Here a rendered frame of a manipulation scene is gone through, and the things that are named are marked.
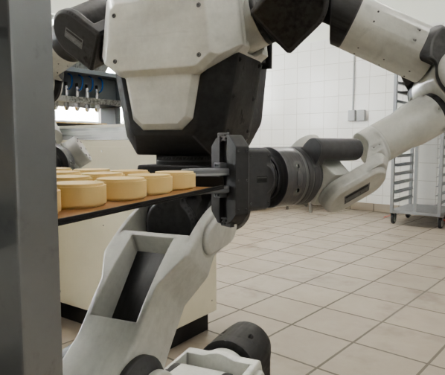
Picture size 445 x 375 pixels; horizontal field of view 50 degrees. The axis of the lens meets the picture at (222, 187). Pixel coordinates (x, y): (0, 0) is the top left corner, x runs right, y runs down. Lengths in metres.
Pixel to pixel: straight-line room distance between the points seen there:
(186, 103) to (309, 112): 5.62
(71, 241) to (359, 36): 1.72
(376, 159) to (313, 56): 5.74
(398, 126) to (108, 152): 1.43
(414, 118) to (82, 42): 0.63
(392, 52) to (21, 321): 0.70
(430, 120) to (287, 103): 5.81
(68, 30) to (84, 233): 1.29
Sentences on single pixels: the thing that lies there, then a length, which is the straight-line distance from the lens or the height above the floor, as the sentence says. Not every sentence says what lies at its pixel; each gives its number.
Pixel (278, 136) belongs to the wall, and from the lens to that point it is 6.65.
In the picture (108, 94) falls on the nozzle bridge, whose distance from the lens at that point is 2.67.
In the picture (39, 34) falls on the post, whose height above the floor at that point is 0.88.
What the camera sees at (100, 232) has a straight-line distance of 2.10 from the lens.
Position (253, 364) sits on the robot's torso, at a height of 0.34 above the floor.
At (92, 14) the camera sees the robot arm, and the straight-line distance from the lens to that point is 1.03.
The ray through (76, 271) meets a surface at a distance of 2.27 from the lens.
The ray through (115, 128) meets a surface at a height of 0.88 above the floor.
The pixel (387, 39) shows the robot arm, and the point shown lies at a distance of 0.84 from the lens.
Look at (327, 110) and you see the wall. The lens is 6.29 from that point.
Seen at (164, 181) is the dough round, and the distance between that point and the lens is 0.50.
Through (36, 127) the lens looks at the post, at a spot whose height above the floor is 0.83.
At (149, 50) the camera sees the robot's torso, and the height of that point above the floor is 0.98.
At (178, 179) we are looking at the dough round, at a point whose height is 0.78.
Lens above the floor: 0.83
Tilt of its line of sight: 5 degrees down
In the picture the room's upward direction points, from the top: straight up
